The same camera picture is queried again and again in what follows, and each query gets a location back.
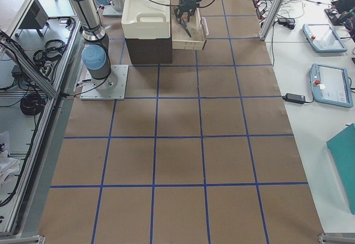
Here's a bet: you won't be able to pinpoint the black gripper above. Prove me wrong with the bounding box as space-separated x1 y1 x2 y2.
174 0 197 23

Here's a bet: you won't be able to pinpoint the grey orange scissors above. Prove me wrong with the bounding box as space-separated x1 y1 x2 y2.
180 17 192 38

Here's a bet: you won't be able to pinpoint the wooden drawer with white handle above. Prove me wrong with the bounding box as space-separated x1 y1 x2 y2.
171 8 209 50

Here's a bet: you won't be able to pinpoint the white plastic tray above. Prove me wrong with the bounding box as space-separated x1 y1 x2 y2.
121 0 171 39

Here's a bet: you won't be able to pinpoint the dark wooden cabinet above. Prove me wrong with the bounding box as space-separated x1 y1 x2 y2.
125 38 173 65

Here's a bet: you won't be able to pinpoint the far teach pendant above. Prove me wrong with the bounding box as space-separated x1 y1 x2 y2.
302 24 347 53

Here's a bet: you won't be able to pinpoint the teach pendant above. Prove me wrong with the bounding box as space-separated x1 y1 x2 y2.
302 24 347 53
310 63 353 108

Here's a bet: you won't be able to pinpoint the black power adapter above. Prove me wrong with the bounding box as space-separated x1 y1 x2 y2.
282 93 306 104

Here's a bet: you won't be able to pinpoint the grey metal box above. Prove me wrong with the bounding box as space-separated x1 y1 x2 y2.
15 0 49 37

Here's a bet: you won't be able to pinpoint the near teach pendant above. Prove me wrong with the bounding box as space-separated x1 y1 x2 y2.
310 63 353 108

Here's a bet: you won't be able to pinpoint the teal box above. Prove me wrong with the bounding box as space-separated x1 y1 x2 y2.
327 123 354 215

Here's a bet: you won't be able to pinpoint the aluminium frame post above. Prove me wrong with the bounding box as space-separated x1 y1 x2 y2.
258 0 284 41

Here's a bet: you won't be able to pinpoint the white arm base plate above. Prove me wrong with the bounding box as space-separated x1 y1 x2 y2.
79 65 129 100

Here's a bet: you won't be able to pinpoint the black cable coil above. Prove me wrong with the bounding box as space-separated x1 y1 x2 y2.
19 91 45 116

